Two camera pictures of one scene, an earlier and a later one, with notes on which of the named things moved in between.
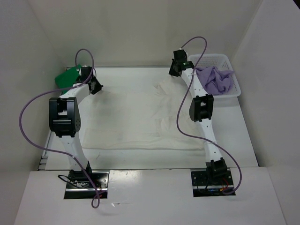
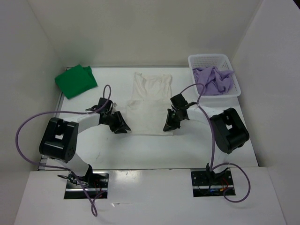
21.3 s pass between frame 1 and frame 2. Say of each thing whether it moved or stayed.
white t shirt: moved
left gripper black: moved
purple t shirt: stayed
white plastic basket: stayed
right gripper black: moved
